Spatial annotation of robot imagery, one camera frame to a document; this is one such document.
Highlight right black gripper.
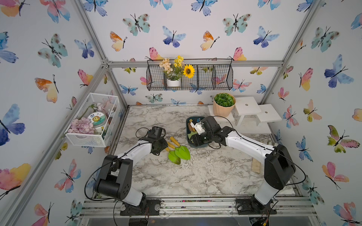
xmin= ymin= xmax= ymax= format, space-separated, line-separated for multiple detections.
xmin=186 ymin=131 xmax=214 ymax=147

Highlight green shovel yellow handle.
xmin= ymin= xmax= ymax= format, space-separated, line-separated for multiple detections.
xmin=169 ymin=136 xmax=191 ymax=161
xmin=167 ymin=142 xmax=187 ymax=160
xmin=165 ymin=147 xmax=181 ymax=165

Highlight green shovel wooden handle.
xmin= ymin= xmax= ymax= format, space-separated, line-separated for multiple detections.
xmin=188 ymin=122 xmax=198 ymax=139

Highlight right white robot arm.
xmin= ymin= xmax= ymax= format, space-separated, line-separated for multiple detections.
xmin=190 ymin=116 xmax=296 ymax=215

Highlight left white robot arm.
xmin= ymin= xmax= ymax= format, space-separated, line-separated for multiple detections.
xmin=95 ymin=126 xmax=168 ymax=206

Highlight teal plastic storage box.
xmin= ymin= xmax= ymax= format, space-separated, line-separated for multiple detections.
xmin=186 ymin=116 xmax=211 ymax=148

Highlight terracotta pot green plant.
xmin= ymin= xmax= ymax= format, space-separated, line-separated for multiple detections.
xmin=213 ymin=93 xmax=236 ymax=117

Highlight white stepped wooden stand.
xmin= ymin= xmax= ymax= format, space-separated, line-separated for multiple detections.
xmin=216 ymin=97 xmax=282 ymax=135

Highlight round tin green lid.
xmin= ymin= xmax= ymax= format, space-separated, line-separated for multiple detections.
xmin=87 ymin=112 xmax=107 ymax=128

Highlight white pot with flowers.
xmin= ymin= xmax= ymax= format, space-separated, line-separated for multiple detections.
xmin=159 ymin=56 xmax=196 ymax=88

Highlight pink artificial hydrangea flowers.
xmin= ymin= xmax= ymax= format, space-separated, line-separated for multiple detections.
xmin=67 ymin=117 xmax=95 ymax=134

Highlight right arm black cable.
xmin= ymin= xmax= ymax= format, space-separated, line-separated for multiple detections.
xmin=209 ymin=115 xmax=307 ymax=187

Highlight black wire wall basket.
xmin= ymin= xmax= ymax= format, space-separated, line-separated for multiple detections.
xmin=145 ymin=58 xmax=234 ymax=93

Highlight white wire wall basket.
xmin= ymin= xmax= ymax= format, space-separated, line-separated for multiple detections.
xmin=65 ymin=93 xmax=121 ymax=147

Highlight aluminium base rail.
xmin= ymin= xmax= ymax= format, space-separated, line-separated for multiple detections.
xmin=80 ymin=196 xmax=317 ymax=219

